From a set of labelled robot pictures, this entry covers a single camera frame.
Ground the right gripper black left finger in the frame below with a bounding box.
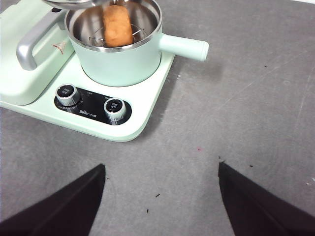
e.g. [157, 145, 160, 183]
[0, 163, 106, 236]

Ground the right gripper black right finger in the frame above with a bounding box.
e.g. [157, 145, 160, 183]
[218, 162, 315, 236]

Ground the brown potato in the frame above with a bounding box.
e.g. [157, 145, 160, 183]
[102, 5, 134, 48]

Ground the mint green steamer pot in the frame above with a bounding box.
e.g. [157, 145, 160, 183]
[64, 0, 210, 88]

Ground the mint green griddle lid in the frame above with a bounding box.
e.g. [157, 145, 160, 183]
[0, 0, 76, 107]

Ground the silver control knob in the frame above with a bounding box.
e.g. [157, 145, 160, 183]
[103, 97, 128, 126]
[55, 83, 82, 107]

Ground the mint green breakfast machine base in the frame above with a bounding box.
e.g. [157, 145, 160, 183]
[0, 52, 176, 143]

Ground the silver griddle lid handle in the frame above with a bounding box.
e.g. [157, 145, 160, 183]
[16, 7, 67, 72]

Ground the wire steamer rack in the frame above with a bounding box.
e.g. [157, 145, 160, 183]
[88, 26, 149, 48]

